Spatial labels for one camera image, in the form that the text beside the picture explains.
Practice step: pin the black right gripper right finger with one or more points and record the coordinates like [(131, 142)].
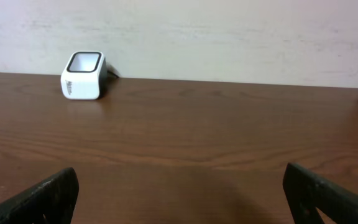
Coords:
[(308, 194)]

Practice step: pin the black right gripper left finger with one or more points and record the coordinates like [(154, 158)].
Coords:
[(52, 200)]

